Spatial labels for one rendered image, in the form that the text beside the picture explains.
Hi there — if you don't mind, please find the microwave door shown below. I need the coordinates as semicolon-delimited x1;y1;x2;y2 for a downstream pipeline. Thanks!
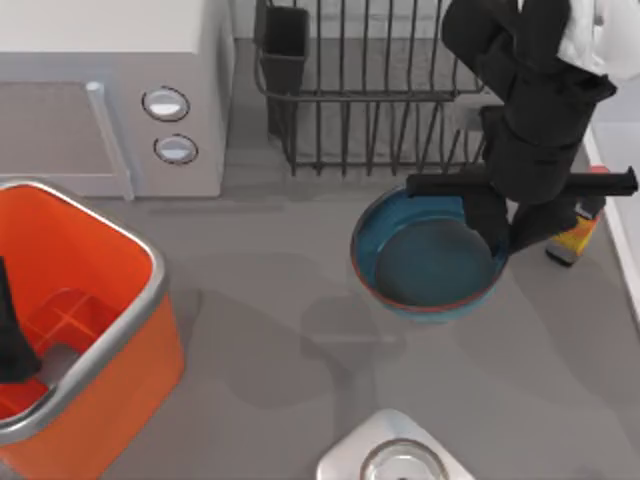
0;79;135;202

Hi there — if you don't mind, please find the orange bin with grey rim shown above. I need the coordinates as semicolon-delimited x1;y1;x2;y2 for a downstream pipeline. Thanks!
0;175;186;480

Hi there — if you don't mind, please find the pale microwave handle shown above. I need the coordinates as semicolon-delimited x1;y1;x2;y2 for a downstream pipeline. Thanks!
84;81;136;202

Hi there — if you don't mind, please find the pale microwave oven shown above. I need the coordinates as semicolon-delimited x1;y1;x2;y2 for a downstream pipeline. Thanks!
0;0;236;202

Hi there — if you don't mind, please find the round microwave knob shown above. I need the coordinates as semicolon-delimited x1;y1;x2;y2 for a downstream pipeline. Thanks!
153;133;200;165
141;85;191;123

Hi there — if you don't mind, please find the dark wire dish rack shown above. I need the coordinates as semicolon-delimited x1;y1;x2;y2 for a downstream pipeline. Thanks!
252;0;501;177

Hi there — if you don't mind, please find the pale grey coaster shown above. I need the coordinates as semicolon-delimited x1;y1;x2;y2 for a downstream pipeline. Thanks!
315;408;474;480

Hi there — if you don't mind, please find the clear glass cup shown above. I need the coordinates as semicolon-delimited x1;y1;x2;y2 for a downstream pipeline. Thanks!
359;438;444;480

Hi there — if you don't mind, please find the blue bowl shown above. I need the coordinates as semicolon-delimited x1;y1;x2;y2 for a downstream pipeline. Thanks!
349;185;512;325

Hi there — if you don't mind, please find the black utensil cup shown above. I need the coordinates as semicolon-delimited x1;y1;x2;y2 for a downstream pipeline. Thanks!
253;4;311;94

